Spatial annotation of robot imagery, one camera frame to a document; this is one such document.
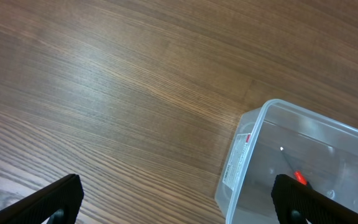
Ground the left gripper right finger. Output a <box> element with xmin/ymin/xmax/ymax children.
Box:
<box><xmin>271</xmin><ymin>174</ymin><xmax>358</xmax><ymax>224</ymax></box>

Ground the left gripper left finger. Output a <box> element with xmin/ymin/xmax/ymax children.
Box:
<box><xmin>0</xmin><ymin>174</ymin><xmax>85</xmax><ymax>224</ymax></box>

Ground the red black screwdriver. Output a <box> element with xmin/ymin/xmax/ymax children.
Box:
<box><xmin>280</xmin><ymin>147</ymin><xmax>313</xmax><ymax>189</ymax></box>

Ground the clear plastic container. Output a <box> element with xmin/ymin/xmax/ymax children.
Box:
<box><xmin>215</xmin><ymin>99</ymin><xmax>358</xmax><ymax>223</ymax></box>

